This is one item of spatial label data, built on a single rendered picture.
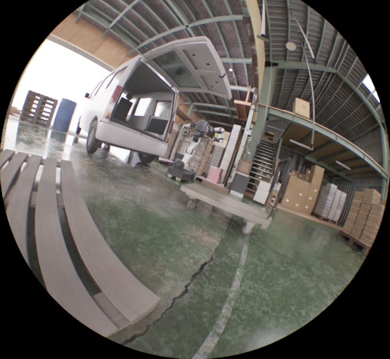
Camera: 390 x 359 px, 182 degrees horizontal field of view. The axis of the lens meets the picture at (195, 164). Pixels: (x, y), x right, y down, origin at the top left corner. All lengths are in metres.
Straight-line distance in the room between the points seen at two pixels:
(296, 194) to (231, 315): 4.35
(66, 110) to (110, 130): 2.52
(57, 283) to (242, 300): 0.61
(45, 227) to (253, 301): 0.80
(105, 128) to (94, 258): 1.54
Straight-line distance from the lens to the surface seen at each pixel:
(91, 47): 4.16
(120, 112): 3.95
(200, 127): 2.78
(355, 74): 8.19
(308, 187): 4.87
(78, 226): 0.51
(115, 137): 1.79
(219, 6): 2.63
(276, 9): 5.42
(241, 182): 2.88
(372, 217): 3.37
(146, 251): 0.62
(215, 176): 2.97
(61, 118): 4.06
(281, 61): 6.45
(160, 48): 2.07
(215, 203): 1.04
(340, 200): 5.48
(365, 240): 3.35
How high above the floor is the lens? 0.46
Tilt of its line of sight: 2 degrees down
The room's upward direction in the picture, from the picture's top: 20 degrees clockwise
